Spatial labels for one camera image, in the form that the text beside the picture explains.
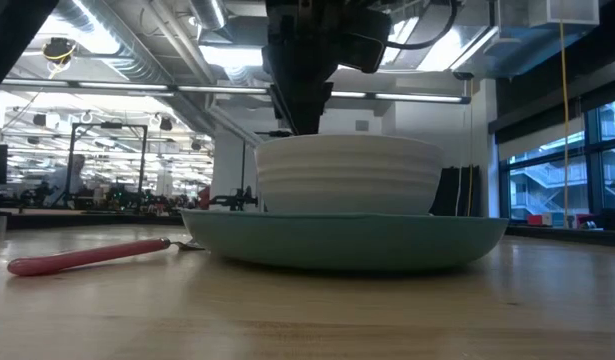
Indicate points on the white ceiling unit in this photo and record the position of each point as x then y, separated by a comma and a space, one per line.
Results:
562, 12

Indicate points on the black leaning panels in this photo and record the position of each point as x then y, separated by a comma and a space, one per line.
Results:
452, 192

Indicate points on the person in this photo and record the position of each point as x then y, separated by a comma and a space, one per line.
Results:
67, 180

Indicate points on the black background robot arm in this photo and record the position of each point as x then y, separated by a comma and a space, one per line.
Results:
234, 201

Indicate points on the small red object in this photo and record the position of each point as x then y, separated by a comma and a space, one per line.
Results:
204, 197

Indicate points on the red box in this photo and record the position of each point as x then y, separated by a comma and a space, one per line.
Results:
534, 220

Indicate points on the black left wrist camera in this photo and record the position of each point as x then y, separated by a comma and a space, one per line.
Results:
367, 40

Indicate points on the black rack frame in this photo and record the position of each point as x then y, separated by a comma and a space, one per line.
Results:
107, 125

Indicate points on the white ribbed bowl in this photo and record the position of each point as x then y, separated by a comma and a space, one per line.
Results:
347, 175

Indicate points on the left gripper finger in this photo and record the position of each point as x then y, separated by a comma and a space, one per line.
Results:
306, 112

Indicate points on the teal round plate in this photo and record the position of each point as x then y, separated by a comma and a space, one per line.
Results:
337, 240

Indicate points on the dark window frame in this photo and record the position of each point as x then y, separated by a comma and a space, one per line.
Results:
593, 165

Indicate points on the silver spiral ventilation duct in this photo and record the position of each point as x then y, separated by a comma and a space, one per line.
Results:
209, 12
127, 55

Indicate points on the long linear ceiling light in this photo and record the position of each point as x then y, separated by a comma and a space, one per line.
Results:
417, 97

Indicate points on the light blue box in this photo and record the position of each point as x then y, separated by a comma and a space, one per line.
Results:
554, 220

